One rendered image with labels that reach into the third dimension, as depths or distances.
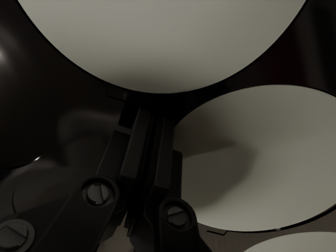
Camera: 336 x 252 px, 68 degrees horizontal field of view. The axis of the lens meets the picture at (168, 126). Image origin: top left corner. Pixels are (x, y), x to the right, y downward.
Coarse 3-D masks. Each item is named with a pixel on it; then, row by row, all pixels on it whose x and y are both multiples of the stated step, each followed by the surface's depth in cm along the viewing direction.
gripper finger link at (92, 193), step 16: (96, 176) 7; (80, 192) 7; (96, 192) 7; (112, 192) 7; (64, 208) 6; (80, 208) 6; (96, 208) 6; (112, 208) 7; (64, 224) 6; (80, 224) 6; (96, 224) 6; (48, 240) 6; (64, 240) 6; (80, 240) 6; (96, 240) 6
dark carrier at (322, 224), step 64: (0, 0) 8; (320, 0) 8; (0, 64) 10; (64, 64) 10; (256, 64) 9; (320, 64) 9; (0, 128) 12; (64, 128) 12; (128, 128) 11; (0, 192) 15; (64, 192) 15
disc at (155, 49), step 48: (48, 0) 8; (96, 0) 8; (144, 0) 8; (192, 0) 8; (240, 0) 8; (288, 0) 8; (96, 48) 9; (144, 48) 9; (192, 48) 9; (240, 48) 9
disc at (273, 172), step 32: (224, 96) 10; (256, 96) 10; (288, 96) 10; (320, 96) 10; (192, 128) 11; (224, 128) 11; (256, 128) 11; (288, 128) 11; (320, 128) 11; (192, 160) 12; (224, 160) 12; (256, 160) 12; (288, 160) 12; (320, 160) 12; (192, 192) 14; (224, 192) 13; (256, 192) 13; (288, 192) 13; (320, 192) 13; (224, 224) 15; (256, 224) 15; (288, 224) 15
